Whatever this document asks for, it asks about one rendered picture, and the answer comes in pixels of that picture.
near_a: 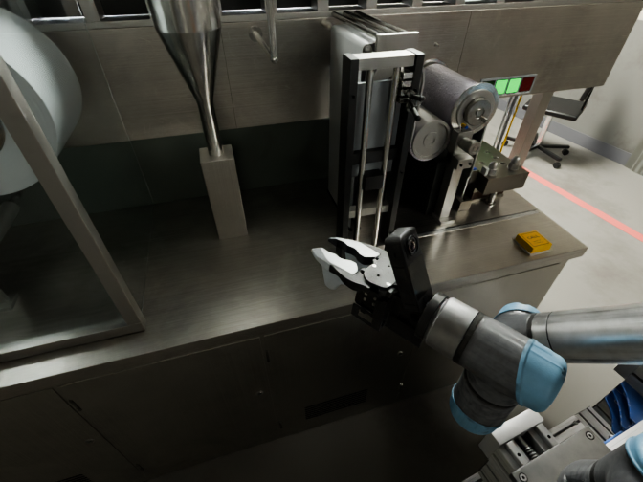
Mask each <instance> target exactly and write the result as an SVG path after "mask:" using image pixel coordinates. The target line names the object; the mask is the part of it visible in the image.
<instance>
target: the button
mask: <svg viewBox="0 0 643 482"><path fill-rule="evenodd" d="M516 240H517V241H518V242H519V243H520V244H521V245H522V246H523V247H524V248H525V249H526V250H528V251H529V252H530V253H534V252H542V251H546V250H549V249H550V247H551V246H552V244H551V243H550V242H549V241H548V240H547V239H545V238H544V237H543V236H542V235H541V234H539V233H538V232H537V231H536V230H533V231H529V232H525V233H520V234H518V235H517V237H516Z"/></svg>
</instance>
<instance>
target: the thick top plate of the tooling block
mask: <svg viewBox="0 0 643 482"><path fill-rule="evenodd" d="M492 161H496V162H498V164H499V166H498V172H497V176H488V175H486V176H484V175H483V174H481V173H480V171H481V169H482V167H483V166H487V167H488V166H489V164H490V162H492ZM510 162H511V159H509V158H508V157H506V156H505V155H503V154H502V153H500V152H499V151H497V150H496V149H495V148H494V147H492V146H491V145H489V144H488V143H487V142H485V141H482V143H481V148H480V150H479V152H478V154H477V160H476V163H475V168H477V169H478V170H479V173H478V175H477V179H476V182H475V183H474V184H471V185H472V186H473V187H474V188H475V189H477V190H478V191H479V192H480V193H481V194H482V195H485V194H490V193H496V192H501V191H506V190H511V189H516V188H522V187H523V186H524V184H525V182H526V179H527V177H528V175H529V173H530V172H529V171H527V170H526V169H524V168H523V167H521V166H519V170H516V171H514V170H510V169H508V168H507V166H508V165H509V163H510Z"/></svg>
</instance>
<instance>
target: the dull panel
mask: <svg viewBox="0 0 643 482"><path fill-rule="evenodd" d="M219 132H220V137H221V142H222V145H227V144H231V145H232V149H233V156H234V161H235V166H236V172H237V177H238V182H239V187H240V190H246V189H252V188H259V187H265V186H276V185H283V184H289V183H295V182H301V181H308V180H314V179H320V178H326V177H328V169H329V118H325V119H317V120H302V121H293V122H285V123H277V124H268V125H260V126H252V127H243V128H235V129H227V130H219ZM131 144H132V147H133V149H134V152H135V154H136V157H137V160H138V162H139V165H140V168H141V170H142V173H143V175H144V179H145V181H146V184H147V186H148V189H149V192H150V194H151V197H152V200H153V202H154V204H159V203H165V202H171V201H178V200H184V199H190V198H196V197H203V196H209V195H208V192H207V188H206V185H205V181H204V177H203V173H202V169H201V165H200V157H199V148H204V147H207V144H206V140H205V135H204V132H202V133H193V134H186V135H177V136H169V137H161V138H152V139H144V140H136V141H131Z"/></svg>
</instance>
